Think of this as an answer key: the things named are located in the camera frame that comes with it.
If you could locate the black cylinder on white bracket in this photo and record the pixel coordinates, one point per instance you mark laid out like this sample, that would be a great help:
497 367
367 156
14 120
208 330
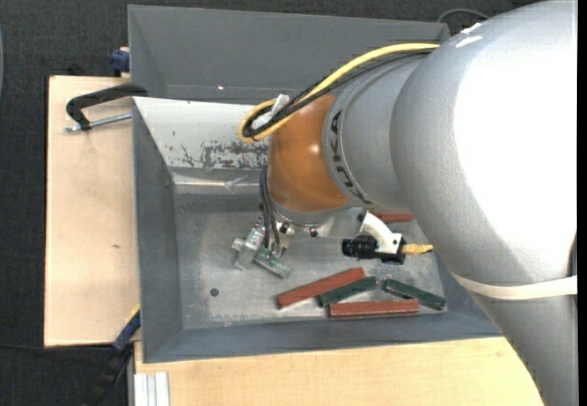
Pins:
367 246

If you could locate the grey metal bin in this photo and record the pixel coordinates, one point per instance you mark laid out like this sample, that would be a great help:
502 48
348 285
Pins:
220 266

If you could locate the pale wood flat board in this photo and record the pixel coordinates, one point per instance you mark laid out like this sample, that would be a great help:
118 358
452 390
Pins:
89 221

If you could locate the red-brown flat block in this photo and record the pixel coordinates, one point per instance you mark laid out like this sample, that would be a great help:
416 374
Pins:
321 288
394 217
373 308

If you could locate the dark green flat block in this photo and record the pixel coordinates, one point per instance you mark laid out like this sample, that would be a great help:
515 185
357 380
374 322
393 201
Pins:
347 291
413 294

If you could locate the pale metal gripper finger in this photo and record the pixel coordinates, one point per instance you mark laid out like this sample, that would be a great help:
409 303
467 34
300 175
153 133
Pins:
248 240
244 259

